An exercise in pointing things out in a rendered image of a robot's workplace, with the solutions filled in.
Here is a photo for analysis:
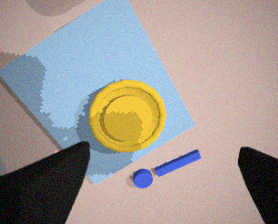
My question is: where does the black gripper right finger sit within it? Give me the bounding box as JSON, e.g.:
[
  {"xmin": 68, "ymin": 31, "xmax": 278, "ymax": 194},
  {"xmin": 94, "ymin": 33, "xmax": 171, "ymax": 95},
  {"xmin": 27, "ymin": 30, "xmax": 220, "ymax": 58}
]
[{"xmin": 238, "ymin": 147, "xmax": 278, "ymax": 224}]

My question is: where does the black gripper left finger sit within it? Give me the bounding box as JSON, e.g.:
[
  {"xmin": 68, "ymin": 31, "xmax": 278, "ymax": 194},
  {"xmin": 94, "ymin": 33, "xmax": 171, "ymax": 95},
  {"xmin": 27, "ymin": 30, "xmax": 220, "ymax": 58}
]
[{"xmin": 0, "ymin": 141, "xmax": 90, "ymax": 224}]

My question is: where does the yellow plate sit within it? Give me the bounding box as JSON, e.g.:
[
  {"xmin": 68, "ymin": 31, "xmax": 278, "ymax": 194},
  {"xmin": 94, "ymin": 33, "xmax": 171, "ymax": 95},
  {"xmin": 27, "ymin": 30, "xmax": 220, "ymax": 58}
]
[{"xmin": 89, "ymin": 80, "xmax": 166, "ymax": 153}]

